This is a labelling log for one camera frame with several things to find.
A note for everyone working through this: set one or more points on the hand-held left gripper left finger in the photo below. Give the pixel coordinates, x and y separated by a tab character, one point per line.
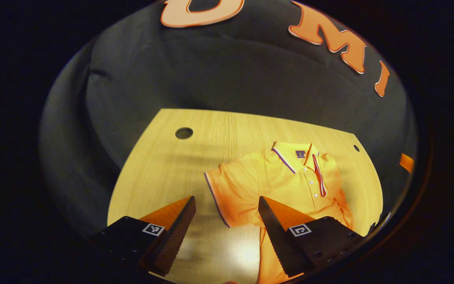
173	236

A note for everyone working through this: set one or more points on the orange T-shirt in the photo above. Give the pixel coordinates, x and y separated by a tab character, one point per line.
274	177

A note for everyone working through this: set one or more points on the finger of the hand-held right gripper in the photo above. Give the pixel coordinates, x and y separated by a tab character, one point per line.
406	162

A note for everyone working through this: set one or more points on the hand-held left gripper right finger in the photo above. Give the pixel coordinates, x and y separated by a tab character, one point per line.
276	236

